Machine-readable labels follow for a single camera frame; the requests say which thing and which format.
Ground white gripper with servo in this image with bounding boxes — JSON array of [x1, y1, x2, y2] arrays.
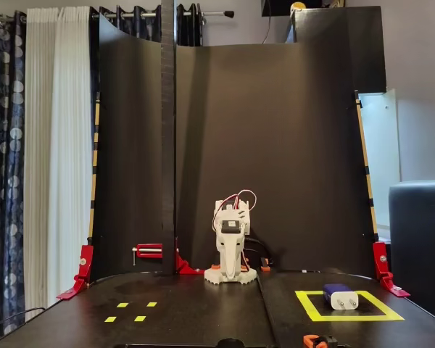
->
[[215, 217, 248, 281]]

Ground blue white USB charger block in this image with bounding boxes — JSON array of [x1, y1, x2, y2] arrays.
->
[[322, 283, 360, 311]]

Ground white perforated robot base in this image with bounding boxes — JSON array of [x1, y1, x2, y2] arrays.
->
[[204, 266, 257, 288]]

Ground red screw clamp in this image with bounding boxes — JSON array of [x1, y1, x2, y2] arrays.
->
[[131, 243, 165, 268]]

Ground black curved backdrop board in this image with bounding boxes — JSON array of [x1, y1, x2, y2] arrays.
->
[[89, 5, 388, 287]]

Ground yellow tape square outline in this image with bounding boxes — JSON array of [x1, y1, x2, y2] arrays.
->
[[294, 289, 406, 323]]

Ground yellow black striped stick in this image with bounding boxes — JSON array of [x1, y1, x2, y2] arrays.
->
[[354, 89, 381, 243], [88, 92, 102, 251]]

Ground white cabinet door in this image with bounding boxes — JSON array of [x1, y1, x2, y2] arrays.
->
[[358, 88, 402, 242]]

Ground white curtain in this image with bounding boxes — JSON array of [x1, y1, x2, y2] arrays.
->
[[23, 6, 95, 322]]

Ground silver curtain rod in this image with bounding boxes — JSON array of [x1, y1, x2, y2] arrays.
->
[[101, 10, 236, 19]]

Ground dark grommet curtain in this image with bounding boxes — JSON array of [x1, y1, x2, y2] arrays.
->
[[90, 4, 204, 47]]

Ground dark blue patterned curtain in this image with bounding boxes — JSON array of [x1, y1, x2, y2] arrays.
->
[[0, 10, 28, 336]]

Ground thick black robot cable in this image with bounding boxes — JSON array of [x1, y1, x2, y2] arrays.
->
[[243, 236, 276, 265]]

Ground red pole base bracket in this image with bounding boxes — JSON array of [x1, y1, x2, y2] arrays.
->
[[174, 235, 206, 276]]

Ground red white gripper servo cable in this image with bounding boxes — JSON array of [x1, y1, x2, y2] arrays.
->
[[223, 189, 258, 213]]

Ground long-handled orange black clamp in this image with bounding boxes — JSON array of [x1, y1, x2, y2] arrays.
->
[[302, 335, 339, 348]]

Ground black vertical camera pole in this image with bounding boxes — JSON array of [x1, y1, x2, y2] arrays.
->
[[160, 0, 178, 276]]

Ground red backdrop corner bracket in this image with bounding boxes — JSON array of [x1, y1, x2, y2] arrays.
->
[[56, 244, 95, 301], [371, 241, 411, 299]]

